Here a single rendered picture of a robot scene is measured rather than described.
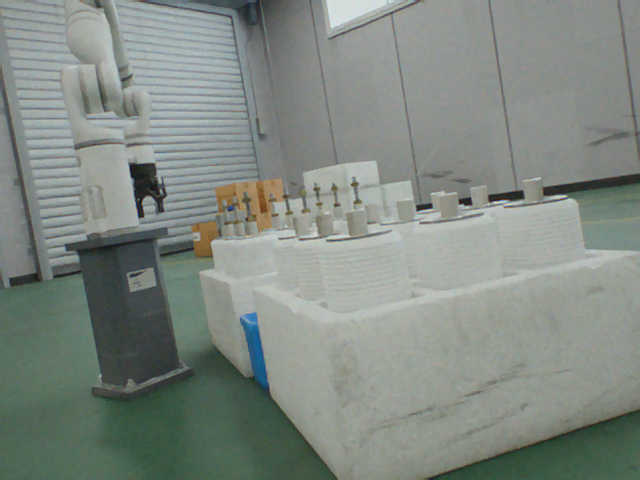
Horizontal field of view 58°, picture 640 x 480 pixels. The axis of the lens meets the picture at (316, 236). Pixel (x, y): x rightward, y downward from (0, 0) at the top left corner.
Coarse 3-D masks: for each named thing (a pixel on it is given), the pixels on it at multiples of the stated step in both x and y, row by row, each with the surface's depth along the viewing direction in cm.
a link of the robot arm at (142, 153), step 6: (138, 144) 159; (144, 144) 159; (150, 144) 162; (126, 150) 160; (132, 150) 159; (138, 150) 159; (144, 150) 159; (150, 150) 161; (132, 156) 155; (138, 156) 159; (144, 156) 159; (150, 156) 160; (132, 162) 155; (138, 162) 159; (144, 162) 159; (150, 162) 160
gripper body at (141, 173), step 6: (132, 168) 159; (138, 168) 159; (144, 168) 159; (150, 168) 160; (156, 168) 162; (132, 174) 160; (138, 174) 159; (144, 174) 160; (150, 174) 160; (156, 174) 163; (138, 180) 163; (144, 180) 161; (150, 180) 160; (150, 186) 160; (138, 192) 163; (144, 192) 162
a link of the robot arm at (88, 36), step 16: (80, 16) 122; (96, 16) 124; (80, 32) 119; (96, 32) 119; (80, 48) 120; (96, 48) 117; (112, 48) 122; (96, 64) 111; (112, 64) 112; (112, 80) 110; (112, 96) 110
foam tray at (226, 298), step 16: (208, 272) 136; (224, 272) 131; (208, 288) 132; (224, 288) 112; (240, 288) 107; (208, 304) 137; (224, 304) 115; (240, 304) 107; (208, 320) 141; (224, 320) 119; (224, 336) 122; (240, 336) 107; (224, 352) 126; (240, 352) 108; (240, 368) 111
